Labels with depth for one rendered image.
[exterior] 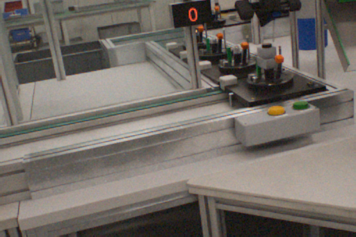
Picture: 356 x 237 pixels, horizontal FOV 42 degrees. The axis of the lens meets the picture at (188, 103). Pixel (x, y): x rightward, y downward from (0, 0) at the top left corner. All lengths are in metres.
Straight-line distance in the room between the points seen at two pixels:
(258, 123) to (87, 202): 0.45
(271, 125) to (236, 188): 0.20
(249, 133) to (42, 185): 0.52
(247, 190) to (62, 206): 0.43
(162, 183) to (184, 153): 0.11
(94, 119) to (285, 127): 0.57
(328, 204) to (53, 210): 0.61
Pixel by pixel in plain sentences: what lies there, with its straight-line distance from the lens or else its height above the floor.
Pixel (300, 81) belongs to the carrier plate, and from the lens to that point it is 1.45.
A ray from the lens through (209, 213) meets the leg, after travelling 1.18.
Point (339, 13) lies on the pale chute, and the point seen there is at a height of 1.14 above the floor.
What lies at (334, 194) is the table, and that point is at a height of 0.86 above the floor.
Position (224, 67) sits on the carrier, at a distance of 1.62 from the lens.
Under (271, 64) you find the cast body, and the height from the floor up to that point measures 1.04.
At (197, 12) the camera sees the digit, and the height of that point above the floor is 1.21.
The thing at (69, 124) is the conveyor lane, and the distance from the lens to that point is 1.42.
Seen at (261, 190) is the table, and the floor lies 0.86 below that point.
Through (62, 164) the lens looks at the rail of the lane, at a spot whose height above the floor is 0.93.
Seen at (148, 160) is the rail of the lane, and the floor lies 0.89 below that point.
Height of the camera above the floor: 1.38
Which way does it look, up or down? 18 degrees down
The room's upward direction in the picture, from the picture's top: 7 degrees counter-clockwise
